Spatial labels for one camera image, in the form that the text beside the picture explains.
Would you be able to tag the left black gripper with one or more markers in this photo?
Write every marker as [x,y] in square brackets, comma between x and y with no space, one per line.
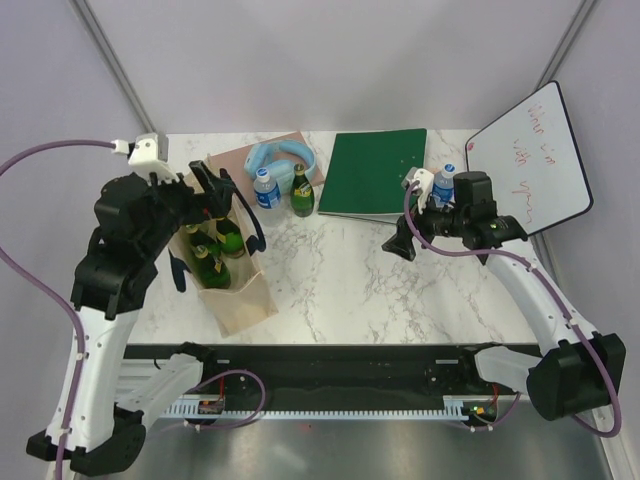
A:
[200,202]

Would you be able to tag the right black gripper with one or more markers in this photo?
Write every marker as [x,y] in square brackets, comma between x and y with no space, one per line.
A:
[401,244]

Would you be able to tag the blue cap water bottle front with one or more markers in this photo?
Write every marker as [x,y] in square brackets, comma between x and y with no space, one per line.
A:
[266,190]

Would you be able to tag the blue cap water bottle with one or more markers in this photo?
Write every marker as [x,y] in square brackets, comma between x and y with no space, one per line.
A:
[443,186]
[266,190]

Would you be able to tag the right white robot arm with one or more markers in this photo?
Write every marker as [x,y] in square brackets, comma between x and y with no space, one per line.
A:
[578,368]

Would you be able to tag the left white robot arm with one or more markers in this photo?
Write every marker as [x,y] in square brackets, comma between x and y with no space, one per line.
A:
[93,430]

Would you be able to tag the green glass bottle in bag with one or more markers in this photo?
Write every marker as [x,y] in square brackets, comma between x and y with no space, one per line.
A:
[212,272]

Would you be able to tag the beige canvas tote bag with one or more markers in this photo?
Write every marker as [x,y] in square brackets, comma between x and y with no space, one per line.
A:
[247,301]

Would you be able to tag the green glass bottle yellow cap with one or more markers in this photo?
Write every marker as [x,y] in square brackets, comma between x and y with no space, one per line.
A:
[196,235]

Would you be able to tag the light blue headphones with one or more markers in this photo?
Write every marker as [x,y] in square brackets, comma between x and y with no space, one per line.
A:
[274,157]

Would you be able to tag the green binder folder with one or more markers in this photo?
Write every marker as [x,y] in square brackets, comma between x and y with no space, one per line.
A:
[366,171]

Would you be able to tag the small whiteboard with writing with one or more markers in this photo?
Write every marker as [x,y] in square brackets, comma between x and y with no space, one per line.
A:
[531,155]

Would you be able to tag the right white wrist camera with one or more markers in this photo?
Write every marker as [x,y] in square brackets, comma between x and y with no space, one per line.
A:
[419,181]

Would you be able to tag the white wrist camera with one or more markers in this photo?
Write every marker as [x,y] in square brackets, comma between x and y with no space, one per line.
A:
[149,155]
[419,181]

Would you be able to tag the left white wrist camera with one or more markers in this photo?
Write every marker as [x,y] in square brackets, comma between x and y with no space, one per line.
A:
[149,155]

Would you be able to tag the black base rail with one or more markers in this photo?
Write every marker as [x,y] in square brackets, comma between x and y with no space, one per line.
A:
[329,377]

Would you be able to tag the white cable duct strip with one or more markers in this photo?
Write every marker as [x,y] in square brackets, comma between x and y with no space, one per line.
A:
[450,408]

